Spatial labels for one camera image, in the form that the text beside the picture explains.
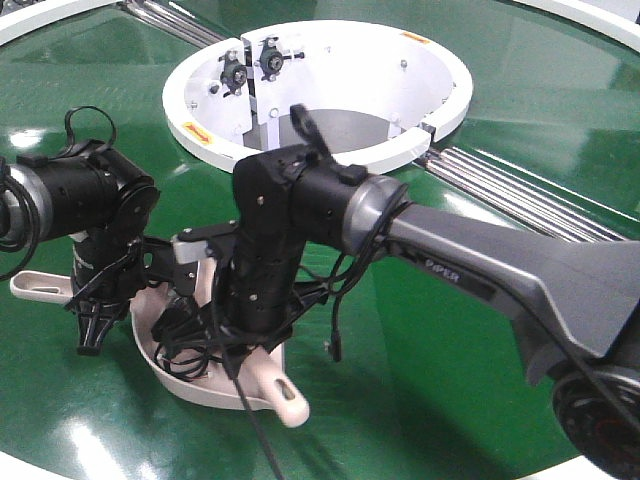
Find far chrome conveyor rollers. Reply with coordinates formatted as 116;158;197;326
118;1;227;48

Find beige plastic dustpan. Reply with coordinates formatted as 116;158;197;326
9;270;301;418

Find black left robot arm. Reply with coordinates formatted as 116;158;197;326
1;108;174;356

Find black bearing mount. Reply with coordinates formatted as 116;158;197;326
220;50;248;97
254;36;306;82

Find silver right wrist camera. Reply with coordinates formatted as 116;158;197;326
172;239;217;265

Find left black bearing mount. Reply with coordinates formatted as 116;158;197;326
220;50;248;97

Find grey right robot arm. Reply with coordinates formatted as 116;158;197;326
172;105;639;479

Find white inner conveyor ring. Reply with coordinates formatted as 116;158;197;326
161;19;474;176

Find beige hand brush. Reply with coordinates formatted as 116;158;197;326
194;249;311;429

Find chrome conveyor rollers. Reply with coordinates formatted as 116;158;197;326
118;1;227;48
416;147;626;242

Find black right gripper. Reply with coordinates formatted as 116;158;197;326
151;234;330;360

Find white outer conveyor rim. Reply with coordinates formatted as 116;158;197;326
1;0;639;52

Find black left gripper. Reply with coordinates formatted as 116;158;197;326
65;235;174;356

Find right black bearing mount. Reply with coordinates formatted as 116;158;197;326
254;36;306;82

